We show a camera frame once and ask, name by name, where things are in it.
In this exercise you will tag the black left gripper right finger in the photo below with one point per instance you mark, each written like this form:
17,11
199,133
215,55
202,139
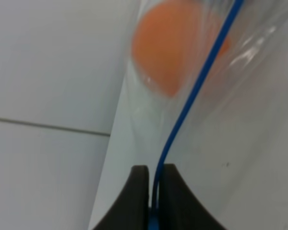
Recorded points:
178,208

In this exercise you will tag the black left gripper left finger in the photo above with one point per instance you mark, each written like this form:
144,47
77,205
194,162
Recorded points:
130,209

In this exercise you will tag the clear blue-zip plastic bag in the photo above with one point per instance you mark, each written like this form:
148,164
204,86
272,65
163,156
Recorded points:
232,148

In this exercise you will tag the orange fruit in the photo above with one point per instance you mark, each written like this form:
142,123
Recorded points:
170,39

